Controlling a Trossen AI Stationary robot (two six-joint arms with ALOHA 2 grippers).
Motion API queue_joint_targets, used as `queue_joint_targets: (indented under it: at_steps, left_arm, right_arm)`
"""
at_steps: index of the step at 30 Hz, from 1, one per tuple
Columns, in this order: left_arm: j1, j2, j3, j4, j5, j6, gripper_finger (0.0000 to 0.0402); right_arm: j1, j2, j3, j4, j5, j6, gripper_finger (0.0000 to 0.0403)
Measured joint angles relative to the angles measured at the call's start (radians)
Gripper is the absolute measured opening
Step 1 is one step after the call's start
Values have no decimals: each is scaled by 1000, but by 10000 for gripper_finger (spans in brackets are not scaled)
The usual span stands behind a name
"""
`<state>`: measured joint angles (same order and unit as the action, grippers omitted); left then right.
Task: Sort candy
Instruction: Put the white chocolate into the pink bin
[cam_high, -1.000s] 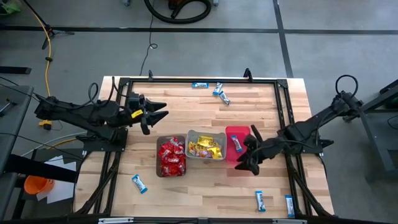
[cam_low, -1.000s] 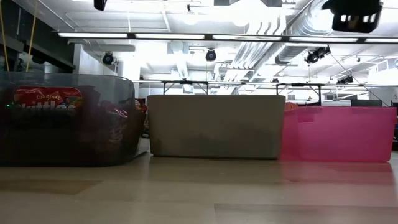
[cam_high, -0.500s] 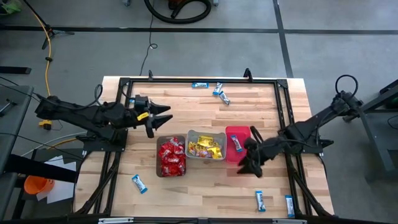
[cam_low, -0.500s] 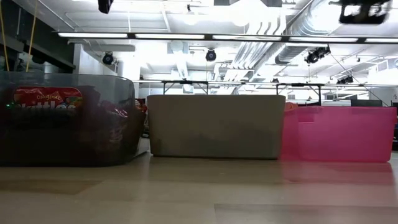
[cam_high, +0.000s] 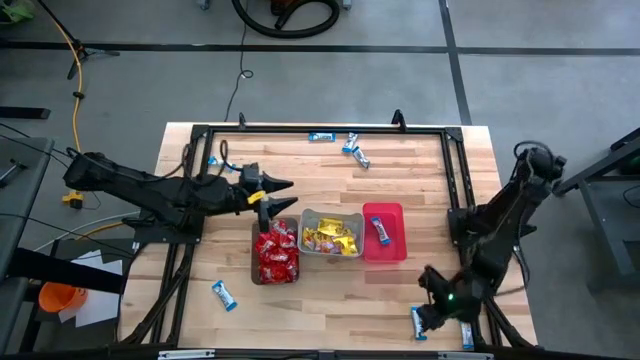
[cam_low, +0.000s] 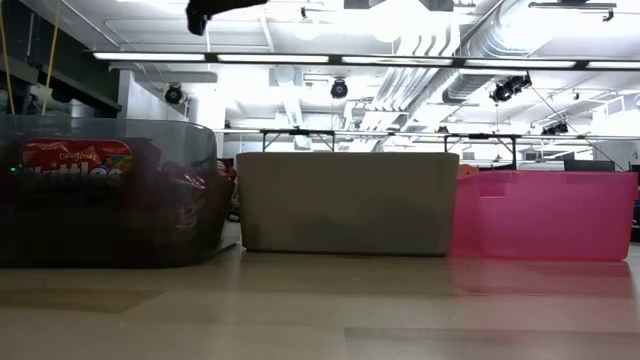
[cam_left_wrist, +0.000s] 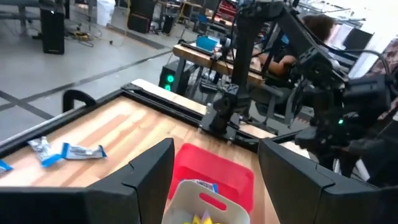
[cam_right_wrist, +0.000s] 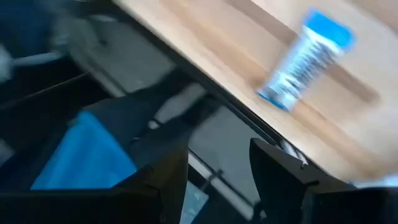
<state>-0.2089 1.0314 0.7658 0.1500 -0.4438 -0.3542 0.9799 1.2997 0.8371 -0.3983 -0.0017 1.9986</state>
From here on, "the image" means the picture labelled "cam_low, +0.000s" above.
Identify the red Skittles candy pack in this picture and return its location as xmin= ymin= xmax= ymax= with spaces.
xmin=159 ymin=158 xmax=238 ymax=201
xmin=20 ymin=138 xmax=135 ymax=177

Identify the dark translucent plastic bin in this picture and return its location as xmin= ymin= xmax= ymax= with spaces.
xmin=0 ymin=113 xmax=237 ymax=270

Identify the LED light bar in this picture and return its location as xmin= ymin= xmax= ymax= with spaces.
xmin=92 ymin=51 xmax=640 ymax=72

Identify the light grey plastic bin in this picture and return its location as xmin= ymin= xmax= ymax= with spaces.
xmin=235 ymin=151 xmax=460 ymax=258

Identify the black spotlight cluster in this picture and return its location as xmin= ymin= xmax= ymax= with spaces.
xmin=488 ymin=73 xmax=534 ymax=104

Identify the black spotlight pair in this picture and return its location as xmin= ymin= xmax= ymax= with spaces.
xmin=541 ymin=121 xmax=570 ymax=137

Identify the red translucent plastic bin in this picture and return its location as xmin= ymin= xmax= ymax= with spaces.
xmin=449 ymin=169 xmax=640 ymax=262

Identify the black monitor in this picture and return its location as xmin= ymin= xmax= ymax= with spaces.
xmin=563 ymin=159 xmax=617 ymax=173

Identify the black table leg frame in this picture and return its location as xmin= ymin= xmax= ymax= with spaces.
xmin=259 ymin=128 xmax=337 ymax=153
xmin=443 ymin=132 xmax=520 ymax=171

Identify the yellow extension cable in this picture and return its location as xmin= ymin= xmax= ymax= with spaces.
xmin=40 ymin=0 xmax=62 ymax=117

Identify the silver ventilation duct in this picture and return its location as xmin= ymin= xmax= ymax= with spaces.
xmin=442 ymin=0 xmax=556 ymax=105

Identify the black ceiling rail fixture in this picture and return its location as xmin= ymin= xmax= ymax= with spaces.
xmin=528 ymin=1 xmax=618 ymax=24

